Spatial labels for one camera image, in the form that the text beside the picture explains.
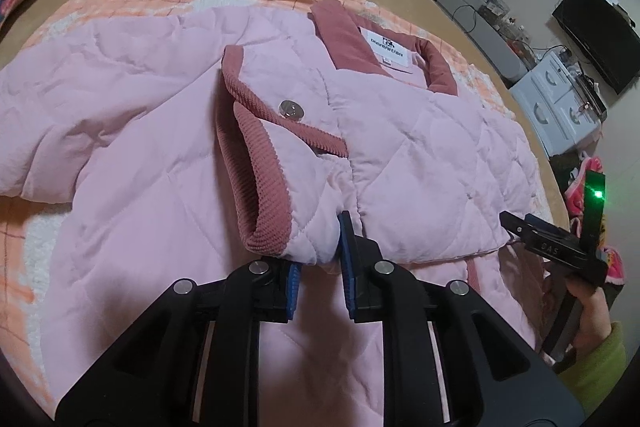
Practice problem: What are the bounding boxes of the white drawer cabinet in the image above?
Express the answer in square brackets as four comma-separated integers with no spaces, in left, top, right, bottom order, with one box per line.
[509,52,608,158]

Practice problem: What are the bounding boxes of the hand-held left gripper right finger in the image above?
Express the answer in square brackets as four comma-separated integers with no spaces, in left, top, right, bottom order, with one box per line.
[336,210,587,427]

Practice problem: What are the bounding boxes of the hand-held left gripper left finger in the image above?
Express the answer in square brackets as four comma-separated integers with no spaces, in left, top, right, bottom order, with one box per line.
[55,259,302,427]

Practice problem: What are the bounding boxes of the pink colourful cloth pile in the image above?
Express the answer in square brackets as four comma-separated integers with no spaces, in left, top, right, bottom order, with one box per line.
[562,151,626,287]

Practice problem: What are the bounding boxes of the pink quilted jacket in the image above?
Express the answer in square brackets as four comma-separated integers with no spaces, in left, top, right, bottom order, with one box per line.
[0,0,551,427]

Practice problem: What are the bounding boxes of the grey desk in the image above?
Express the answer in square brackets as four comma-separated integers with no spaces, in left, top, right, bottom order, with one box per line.
[410,0,532,88]

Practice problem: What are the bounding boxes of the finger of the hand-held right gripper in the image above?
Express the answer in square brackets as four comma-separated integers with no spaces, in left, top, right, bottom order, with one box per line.
[500,210,585,280]

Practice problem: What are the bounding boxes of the black flat screen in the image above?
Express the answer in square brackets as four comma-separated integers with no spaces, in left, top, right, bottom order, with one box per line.
[551,0,640,96]

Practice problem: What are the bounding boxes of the person's right hand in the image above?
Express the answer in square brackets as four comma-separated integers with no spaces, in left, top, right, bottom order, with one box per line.
[566,279,614,354]

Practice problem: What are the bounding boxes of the person's right forearm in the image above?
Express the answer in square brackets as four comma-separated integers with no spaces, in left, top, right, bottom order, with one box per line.
[552,321,628,404]

